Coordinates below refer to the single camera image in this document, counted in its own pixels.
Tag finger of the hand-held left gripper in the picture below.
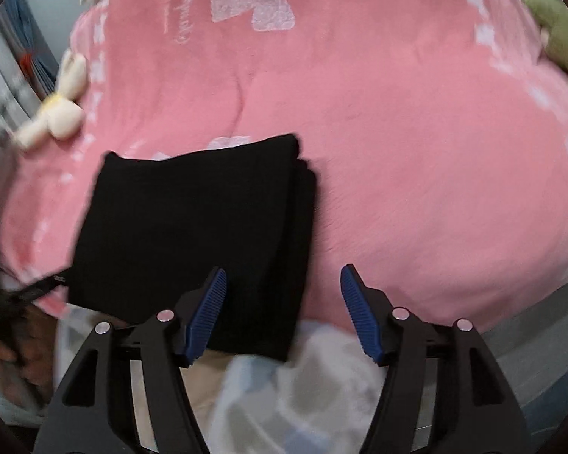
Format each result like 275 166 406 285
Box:
0 271 71 310

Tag grey window curtain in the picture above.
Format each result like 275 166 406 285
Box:
0 0 60 145

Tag person's patterned white clothing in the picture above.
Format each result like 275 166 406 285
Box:
52 309 396 454

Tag plush doll in green jacket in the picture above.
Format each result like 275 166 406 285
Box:
522 0 568 79

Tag cream bunny plush toy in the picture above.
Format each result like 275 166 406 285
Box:
10 51 89 151

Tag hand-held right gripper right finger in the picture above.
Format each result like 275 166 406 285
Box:
340 264 533 454

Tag person's left hand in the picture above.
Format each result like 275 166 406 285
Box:
0 307 60 405

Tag pink bow-print blanket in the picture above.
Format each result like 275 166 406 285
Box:
0 0 568 337

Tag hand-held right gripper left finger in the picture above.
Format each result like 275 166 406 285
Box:
32 267 228 454

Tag black pants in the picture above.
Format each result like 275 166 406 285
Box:
66 133 319 362

